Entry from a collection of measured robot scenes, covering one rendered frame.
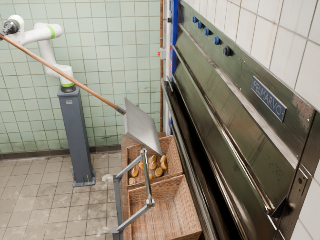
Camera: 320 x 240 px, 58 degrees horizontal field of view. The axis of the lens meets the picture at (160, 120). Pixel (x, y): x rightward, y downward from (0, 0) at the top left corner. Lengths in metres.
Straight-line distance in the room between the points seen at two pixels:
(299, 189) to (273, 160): 0.17
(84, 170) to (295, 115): 2.89
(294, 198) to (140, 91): 2.90
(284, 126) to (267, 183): 0.21
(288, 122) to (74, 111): 2.44
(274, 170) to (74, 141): 2.54
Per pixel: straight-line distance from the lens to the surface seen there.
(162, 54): 3.11
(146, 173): 1.92
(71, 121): 3.14
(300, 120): 0.89
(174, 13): 2.52
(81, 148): 3.32
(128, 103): 2.56
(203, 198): 1.40
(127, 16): 3.34
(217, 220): 1.37
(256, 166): 1.11
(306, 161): 0.86
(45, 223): 3.37
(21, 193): 3.78
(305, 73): 0.84
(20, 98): 3.84
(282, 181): 1.00
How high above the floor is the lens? 2.45
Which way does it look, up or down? 31 degrees down
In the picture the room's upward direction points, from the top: straight up
